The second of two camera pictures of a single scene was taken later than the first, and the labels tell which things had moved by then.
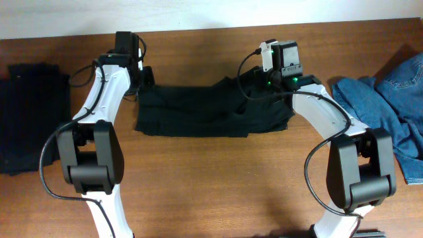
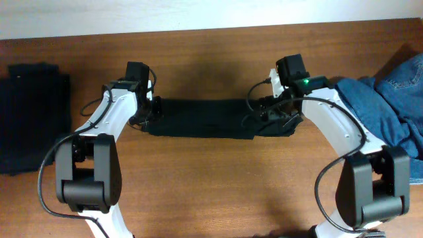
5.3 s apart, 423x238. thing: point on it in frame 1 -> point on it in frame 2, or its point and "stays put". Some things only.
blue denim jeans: x=395 y=104 stays put
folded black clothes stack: x=35 y=101 stays put
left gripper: x=147 y=77 -> x=156 y=108
